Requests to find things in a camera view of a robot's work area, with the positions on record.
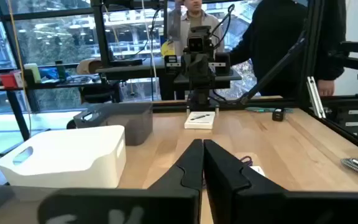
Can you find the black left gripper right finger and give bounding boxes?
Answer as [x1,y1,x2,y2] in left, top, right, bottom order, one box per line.
[203,139,358,224]

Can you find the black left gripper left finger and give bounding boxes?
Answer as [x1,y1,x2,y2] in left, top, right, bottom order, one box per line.
[38,138,204,224]

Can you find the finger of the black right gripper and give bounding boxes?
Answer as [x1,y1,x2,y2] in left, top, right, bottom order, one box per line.
[199,54,213,90]
[185,54,200,90]

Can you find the purple braided cable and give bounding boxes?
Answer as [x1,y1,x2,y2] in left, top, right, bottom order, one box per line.
[239,155,254,167]

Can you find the white USB wall charger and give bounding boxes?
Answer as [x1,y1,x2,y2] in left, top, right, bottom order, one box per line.
[249,166,266,177]

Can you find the white card with parts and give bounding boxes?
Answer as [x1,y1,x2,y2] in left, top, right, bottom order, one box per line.
[183,111,216,130]

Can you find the dark grey plastic bin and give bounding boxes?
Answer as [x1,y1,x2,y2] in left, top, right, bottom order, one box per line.
[73,101,154,146]

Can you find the white plastic bin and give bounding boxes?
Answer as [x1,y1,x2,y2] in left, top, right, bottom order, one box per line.
[0,124,127,189]

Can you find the yellow object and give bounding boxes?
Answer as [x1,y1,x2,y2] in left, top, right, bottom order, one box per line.
[160,39,175,57]

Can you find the person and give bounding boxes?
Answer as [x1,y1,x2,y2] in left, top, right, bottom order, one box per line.
[166,0,226,58]
[228,0,347,98]

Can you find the tan object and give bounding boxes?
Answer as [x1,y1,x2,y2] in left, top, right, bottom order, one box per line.
[75,58,104,75]

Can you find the person's hand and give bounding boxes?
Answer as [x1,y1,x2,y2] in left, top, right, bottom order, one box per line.
[317,79,336,96]

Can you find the blue object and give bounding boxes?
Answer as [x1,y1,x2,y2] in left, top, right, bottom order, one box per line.
[39,67,58,80]

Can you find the black equipment boxes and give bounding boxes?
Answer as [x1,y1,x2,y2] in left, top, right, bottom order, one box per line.
[324,105,358,141]

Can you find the pale green container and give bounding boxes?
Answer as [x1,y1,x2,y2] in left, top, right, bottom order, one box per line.
[23,63,42,83]

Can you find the small black box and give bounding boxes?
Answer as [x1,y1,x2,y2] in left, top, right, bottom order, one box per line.
[22,68,36,85]

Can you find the black side table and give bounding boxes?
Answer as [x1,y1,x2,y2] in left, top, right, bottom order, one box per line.
[0,79,105,141]

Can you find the red box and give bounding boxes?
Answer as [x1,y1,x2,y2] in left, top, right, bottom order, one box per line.
[0,70,24,90]

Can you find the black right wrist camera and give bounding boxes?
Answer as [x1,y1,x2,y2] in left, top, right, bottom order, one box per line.
[185,25,213,54]

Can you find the white hanging cord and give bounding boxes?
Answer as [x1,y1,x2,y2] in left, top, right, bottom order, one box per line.
[140,0,158,102]

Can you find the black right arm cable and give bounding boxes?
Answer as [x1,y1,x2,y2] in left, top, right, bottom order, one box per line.
[209,3,236,50]

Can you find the silver metal bracket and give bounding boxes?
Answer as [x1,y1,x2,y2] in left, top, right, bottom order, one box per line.
[305,76,326,119]

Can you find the yellow hanging cord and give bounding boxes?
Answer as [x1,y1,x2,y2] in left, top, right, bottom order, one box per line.
[6,0,33,138]

